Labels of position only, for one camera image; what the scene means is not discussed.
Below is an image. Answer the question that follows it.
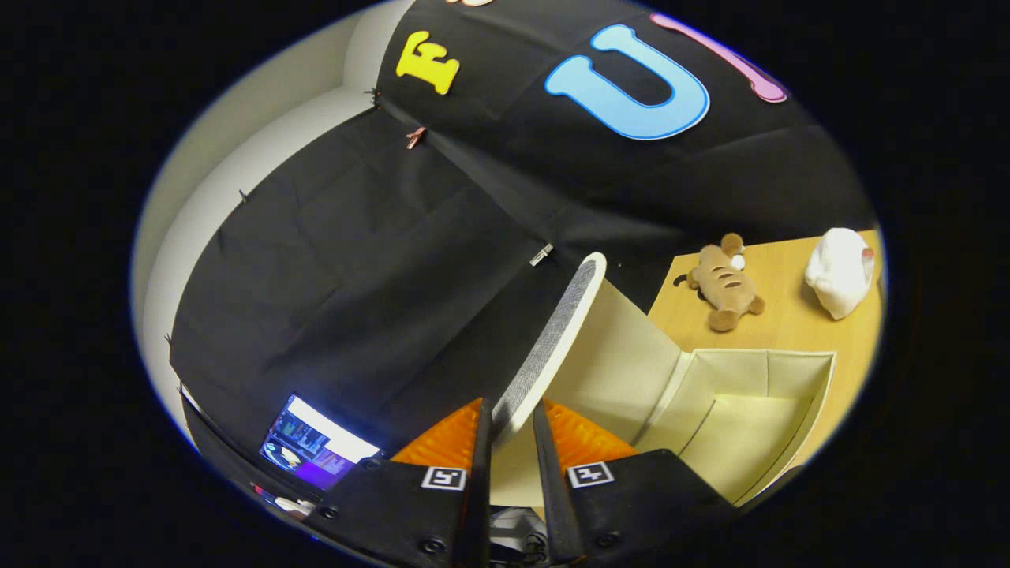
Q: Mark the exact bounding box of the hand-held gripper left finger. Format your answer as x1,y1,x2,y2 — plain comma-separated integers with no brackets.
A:
304,397,495,568

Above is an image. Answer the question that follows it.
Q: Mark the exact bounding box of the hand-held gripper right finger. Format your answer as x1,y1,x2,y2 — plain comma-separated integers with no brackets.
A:
533,398,743,567

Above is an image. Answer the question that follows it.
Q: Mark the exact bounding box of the cream fabric storage box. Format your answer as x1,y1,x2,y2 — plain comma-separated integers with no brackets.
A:
489,252,837,510

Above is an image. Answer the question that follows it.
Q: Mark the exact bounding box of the computer monitor screen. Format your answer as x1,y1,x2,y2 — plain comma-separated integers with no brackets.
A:
259,394,381,492

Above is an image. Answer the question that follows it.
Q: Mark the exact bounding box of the black backdrop cloth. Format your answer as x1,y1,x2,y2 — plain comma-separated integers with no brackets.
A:
170,0,878,474

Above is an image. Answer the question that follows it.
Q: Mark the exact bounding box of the brown striped plush toy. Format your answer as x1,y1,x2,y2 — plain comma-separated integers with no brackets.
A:
673,232,766,333

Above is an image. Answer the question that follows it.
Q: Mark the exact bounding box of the white plush toy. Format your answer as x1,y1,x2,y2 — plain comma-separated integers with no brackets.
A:
804,227,876,321

